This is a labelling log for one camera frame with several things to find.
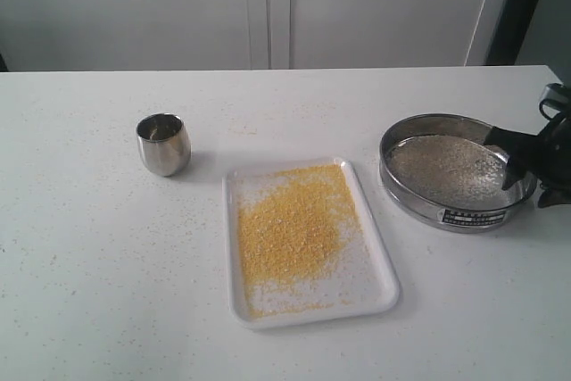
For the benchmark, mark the white square plastic tray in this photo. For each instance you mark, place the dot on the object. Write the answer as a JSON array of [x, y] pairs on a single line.
[[365, 282]]

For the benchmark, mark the round steel mesh sieve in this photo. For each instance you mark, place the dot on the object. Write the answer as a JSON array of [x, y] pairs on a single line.
[[435, 214]]

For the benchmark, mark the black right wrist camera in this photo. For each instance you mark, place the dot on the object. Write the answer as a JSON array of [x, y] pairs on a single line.
[[555, 96]]

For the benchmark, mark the stainless steel cup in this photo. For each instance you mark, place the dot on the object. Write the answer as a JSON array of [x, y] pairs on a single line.
[[163, 144]]

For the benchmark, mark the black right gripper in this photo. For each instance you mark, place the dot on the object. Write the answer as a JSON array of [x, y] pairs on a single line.
[[547, 156]]

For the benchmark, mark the yellow grain mixture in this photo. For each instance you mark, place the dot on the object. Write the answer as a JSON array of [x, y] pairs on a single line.
[[451, 171]]

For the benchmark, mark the fine yellow sieved grains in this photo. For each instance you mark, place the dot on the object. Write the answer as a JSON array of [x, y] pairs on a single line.
[[293, 238]]

